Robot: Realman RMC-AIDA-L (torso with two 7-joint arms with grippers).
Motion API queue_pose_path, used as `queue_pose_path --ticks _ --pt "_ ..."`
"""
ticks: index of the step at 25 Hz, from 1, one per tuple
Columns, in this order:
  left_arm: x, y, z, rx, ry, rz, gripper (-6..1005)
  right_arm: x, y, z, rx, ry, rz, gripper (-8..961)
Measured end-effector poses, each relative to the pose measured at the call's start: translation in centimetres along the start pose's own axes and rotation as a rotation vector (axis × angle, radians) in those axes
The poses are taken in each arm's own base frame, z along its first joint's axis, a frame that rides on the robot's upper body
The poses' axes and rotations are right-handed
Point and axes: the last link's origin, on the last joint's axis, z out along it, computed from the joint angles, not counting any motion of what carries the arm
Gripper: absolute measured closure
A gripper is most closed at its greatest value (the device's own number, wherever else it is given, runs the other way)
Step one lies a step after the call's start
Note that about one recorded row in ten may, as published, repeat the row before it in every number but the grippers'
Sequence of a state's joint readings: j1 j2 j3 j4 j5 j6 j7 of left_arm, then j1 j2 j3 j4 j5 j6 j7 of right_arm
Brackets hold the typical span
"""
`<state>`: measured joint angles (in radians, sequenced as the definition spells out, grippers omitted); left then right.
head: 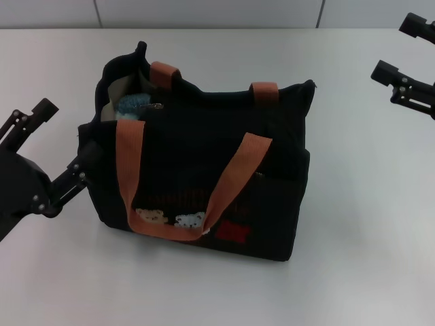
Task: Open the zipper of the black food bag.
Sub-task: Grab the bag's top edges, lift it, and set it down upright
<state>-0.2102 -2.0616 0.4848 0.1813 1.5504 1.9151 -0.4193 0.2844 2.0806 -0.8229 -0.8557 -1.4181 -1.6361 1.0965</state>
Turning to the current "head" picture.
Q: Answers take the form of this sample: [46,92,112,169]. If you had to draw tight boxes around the black food bag orange handles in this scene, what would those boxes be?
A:
[77,40,319,263]

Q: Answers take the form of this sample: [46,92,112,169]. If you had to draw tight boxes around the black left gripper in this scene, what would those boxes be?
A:
[0,98,103,242]

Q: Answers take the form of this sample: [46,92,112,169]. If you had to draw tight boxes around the blue fluffy cloth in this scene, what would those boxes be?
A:
[114,94,153,122]

